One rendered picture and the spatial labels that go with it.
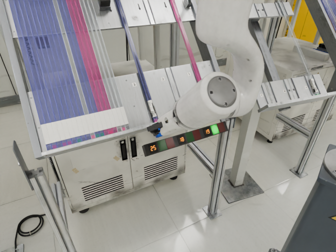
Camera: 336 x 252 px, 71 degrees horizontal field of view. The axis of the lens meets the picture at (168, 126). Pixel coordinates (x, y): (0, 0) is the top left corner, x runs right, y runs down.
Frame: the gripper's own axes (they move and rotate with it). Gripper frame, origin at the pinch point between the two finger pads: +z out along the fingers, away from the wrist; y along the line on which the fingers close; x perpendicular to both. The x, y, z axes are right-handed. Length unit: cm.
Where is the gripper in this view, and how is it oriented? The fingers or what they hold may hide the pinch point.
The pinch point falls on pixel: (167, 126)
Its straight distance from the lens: 72.4
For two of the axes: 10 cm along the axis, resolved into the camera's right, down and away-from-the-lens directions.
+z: -3.2, 2.1, 9.3
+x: -3.0, -9.5, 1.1
